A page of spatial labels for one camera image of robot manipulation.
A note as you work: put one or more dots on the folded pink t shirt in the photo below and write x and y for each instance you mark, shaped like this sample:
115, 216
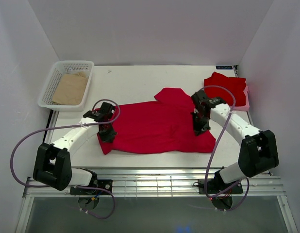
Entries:
242, 101

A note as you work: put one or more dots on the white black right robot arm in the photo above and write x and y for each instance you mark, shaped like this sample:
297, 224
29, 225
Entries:
258, 149

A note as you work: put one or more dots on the white plastic basket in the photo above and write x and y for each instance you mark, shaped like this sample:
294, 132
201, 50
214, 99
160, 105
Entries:
57, 71

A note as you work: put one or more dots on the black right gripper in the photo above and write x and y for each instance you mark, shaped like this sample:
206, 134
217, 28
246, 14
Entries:
199, 130

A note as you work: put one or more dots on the aluminium table edge rail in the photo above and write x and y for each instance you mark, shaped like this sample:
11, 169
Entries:
177, 183

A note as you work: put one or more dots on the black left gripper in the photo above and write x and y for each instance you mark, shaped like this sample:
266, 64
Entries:
109, 137

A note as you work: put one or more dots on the dark blue label sticker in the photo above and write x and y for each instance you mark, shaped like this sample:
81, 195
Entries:
224, 67

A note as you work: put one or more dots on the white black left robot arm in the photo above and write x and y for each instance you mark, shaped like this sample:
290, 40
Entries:
53, 161

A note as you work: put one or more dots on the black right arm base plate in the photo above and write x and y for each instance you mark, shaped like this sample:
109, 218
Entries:
213, 187

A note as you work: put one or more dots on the beige t shirt in basket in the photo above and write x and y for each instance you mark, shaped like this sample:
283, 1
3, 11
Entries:
70, 89

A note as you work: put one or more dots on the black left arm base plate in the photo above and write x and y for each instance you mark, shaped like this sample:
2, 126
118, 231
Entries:
97, 188

